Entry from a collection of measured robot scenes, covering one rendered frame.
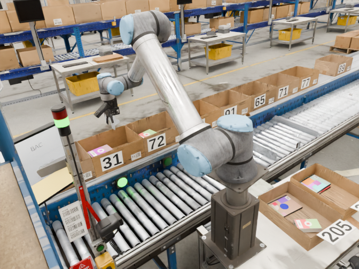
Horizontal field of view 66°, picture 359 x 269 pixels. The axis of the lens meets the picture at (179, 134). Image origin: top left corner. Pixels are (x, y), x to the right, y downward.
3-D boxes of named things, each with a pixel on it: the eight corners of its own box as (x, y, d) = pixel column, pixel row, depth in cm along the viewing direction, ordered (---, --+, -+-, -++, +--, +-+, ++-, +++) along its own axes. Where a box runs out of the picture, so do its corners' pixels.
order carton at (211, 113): (186, 140, 231) (185, 121, 222) (166, 128, 252) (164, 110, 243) (220, 125, 250) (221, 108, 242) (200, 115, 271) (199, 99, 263)
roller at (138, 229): (146, 247, 161) (145, 241, 159) (108, 199, 199) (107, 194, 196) (153, 243, 164) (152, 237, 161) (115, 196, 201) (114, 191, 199)
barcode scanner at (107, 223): (127, 231, 134) (122, 216, 129) (106, 246, 129) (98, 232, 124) (122, 223, 139) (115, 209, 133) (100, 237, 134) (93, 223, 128)
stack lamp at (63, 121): (57, 128, 102) (53, 113, 99) (54, 124, 105) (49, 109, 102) (71, 124, 104) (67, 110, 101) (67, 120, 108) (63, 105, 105)
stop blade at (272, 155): (275, 163, 224) (276, 153, 219) (233, 141, 257) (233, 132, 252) (275, 162, 224) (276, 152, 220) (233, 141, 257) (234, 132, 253)
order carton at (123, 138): (96, 178, 191) (91, 158, 183) (82, 160, 213) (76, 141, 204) (146, 157, 211) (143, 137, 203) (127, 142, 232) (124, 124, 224)
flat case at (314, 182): (330, 185, 189) (331, 183, 189) (313, 196, 181) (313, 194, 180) (312, 175, 199) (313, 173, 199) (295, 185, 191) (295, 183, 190)
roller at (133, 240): (135, 253, 158) (134, 247, 156) (100, 204, 195) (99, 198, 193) (143, 248, 160) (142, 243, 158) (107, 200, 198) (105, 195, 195)
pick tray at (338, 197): (341, 223, 162) (345, 210, 158) (287, 188, 191) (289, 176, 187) (368, 203, 175) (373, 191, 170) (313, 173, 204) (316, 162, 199)
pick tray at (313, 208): (307, 252, 147) (311, 238, 142) (255, 208, 176) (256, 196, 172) (341, 228, 159) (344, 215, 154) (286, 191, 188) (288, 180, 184)
